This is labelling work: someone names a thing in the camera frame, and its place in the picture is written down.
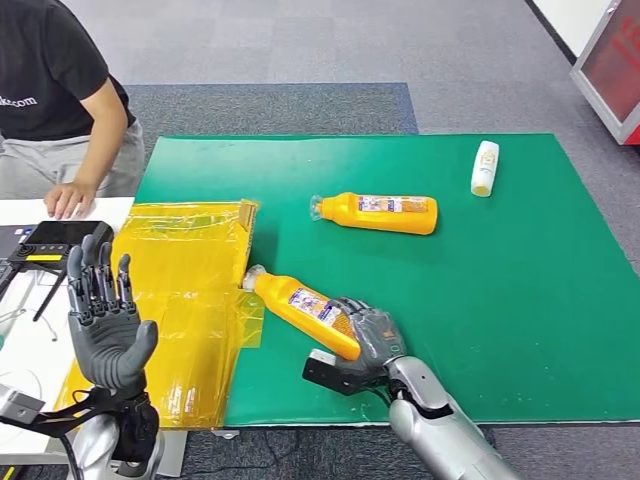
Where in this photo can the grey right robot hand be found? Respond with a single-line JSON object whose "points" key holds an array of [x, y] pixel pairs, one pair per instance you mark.
{"points": [[377, 338]]}

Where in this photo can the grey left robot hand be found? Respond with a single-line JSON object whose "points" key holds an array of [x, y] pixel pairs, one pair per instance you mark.
{"points": [[107, 344]]}

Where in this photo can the orange bottle with plastic-wrapped cap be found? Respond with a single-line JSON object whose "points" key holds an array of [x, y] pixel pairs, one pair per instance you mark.
{"points": [[300, 311], [380, 215]]}

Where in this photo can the person's left forearm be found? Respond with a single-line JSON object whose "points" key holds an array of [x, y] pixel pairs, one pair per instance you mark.
{"points": [[103, 139]]}

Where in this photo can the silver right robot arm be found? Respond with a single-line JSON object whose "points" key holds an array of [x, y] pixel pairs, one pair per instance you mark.
{"points": [[440, 430]]}

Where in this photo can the small white bottle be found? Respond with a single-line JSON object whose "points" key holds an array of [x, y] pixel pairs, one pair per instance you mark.
{"points": [[484, 169]]}

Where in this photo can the black remote controller with antennas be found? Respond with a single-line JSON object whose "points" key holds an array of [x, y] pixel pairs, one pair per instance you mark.
{"points": [[65, 242]]}

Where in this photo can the yellow taped cardboard box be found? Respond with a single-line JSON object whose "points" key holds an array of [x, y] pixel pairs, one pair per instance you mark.
{"points": [[185, 278]]}

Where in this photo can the person's left hand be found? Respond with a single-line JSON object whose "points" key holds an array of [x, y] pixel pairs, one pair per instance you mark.
{"points": [[67, 199]]}

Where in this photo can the dark laptop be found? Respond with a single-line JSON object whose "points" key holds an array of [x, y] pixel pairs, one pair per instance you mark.
{"points": [[10, 240]]}

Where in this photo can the green mat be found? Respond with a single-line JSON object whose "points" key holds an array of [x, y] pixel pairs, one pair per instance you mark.
{"points": [[500, 298]]}

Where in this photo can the person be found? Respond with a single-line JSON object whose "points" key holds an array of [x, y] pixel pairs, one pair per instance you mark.
{"points": [[45, 60]]}

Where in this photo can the red panelled white cabinet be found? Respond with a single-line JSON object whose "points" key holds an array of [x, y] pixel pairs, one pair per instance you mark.
{"points": [[612, 66]]}

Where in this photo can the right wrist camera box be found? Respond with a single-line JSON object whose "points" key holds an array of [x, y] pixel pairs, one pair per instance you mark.
{"points": [[330, 374]]}

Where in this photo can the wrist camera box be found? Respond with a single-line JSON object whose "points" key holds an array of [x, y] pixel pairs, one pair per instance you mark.
{"points": [[20, 404], [330, 374]]}

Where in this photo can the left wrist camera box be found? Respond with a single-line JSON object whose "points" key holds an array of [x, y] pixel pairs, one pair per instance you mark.
{"points": [[20, 404]]}

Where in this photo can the grey metal bracket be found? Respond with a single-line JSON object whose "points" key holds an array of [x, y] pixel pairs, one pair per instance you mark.
{"points": [[175, 454]]}

